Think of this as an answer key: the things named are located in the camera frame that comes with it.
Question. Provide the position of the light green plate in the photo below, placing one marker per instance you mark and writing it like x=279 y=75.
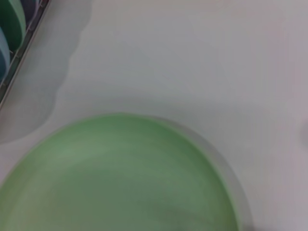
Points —
x=120 y=180

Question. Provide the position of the clear acrylic plate rack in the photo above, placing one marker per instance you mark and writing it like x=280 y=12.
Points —
x=26 y=38

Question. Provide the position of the light blue plate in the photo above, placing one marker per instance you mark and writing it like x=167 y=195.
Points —
x=3 y=55

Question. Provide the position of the grey purple plate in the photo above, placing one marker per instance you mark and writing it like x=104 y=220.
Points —
x=30 y=9

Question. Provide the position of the dark green plate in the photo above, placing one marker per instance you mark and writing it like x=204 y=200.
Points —
x=12 y=24

